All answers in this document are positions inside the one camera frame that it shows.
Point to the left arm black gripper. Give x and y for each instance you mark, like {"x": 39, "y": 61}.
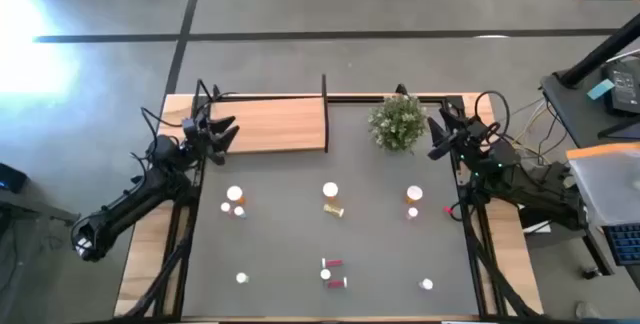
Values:
{"x": 197, "y": 136}

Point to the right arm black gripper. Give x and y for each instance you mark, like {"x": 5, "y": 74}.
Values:
{"x": 472, "y": 141}

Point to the large orange pill bottle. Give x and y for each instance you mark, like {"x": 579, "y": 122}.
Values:
{"x": 234, "y": 193}
{"x": 414, "y": 193}
{"x": 330, "y": 189}

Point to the small pink pill bottle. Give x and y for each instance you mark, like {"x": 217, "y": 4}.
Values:
{"x": 226, "y": 207}
{"x": 412, "y": 212}

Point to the small blue pill bottle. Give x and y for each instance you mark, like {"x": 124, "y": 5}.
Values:
{"x": 239, "y": 210}

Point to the small yellow pill bottle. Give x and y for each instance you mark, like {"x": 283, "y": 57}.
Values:
{"x": 332, "y": 210}
{"x": 242, "y": 278}

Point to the white cap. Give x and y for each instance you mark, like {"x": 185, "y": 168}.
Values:
{"x": 426, "y": 284}

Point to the clear bottle with red pills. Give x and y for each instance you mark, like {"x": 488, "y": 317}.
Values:
{"x": 334, "y": 263}

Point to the pale yellow pill bottle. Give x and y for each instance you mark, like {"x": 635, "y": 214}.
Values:
{"x": 325, "y": 274}

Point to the blue bottle with red pills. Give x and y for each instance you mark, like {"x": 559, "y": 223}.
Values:
{"x": 336, "y": 284}

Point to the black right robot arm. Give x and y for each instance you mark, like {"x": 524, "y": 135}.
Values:
{"x": 530, "y": 184}

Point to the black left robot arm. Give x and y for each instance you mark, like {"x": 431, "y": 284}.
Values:
{"x": 125, "y": 209}

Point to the wooden shelf board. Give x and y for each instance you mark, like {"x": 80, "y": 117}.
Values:
{"x": 280, "y": 124}

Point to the green plant in black pot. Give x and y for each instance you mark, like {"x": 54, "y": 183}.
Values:
{"x": 397, "y": 124}

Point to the small red clip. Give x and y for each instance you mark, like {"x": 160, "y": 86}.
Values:
{"x": 447, "y": 210}

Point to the grey table mat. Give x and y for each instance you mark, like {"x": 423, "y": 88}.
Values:
{"x": 280, "y": 244}

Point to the dark side table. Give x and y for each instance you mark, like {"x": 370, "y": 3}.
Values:
{"x": 575, "y": 114}

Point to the white paper sheet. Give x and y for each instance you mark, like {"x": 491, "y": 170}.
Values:
{"x": 537, "y": 227}

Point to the teal sticky note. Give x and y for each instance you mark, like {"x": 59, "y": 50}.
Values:
{"x": 600, "y": 89}

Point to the black pole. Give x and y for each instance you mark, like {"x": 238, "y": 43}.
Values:
{"x": 600, "y": 54}

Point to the clear plastic bag orange edge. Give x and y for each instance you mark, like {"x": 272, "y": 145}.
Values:
{"x": 610, "y": 184}

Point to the black power adapter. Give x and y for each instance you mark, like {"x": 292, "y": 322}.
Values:
{"x": 625, "y": 89}

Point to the black caster foot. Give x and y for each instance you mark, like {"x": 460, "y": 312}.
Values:
{"x": 591, "y": 272}

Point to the keyboard with blue keys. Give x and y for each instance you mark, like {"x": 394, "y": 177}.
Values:
{"x": 625, "y": 244}

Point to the black device with blue light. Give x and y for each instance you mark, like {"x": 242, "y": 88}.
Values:
{"x": 12, "y": 179}

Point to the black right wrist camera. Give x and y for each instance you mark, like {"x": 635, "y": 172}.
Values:
{"x": 440, "y": 150}

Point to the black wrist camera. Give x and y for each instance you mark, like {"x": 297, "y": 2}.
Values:
{"x": 440, "y": 150}
{"x": 216, "y": 157}

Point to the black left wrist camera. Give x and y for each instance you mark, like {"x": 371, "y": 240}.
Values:
{"x": 216, "y": 157}

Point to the black aluminium rig frame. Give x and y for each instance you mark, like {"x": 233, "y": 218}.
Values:
{"x": 350, "y": 99}

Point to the black desk frame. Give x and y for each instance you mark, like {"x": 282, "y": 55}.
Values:
{"x": 597, "y": 254}

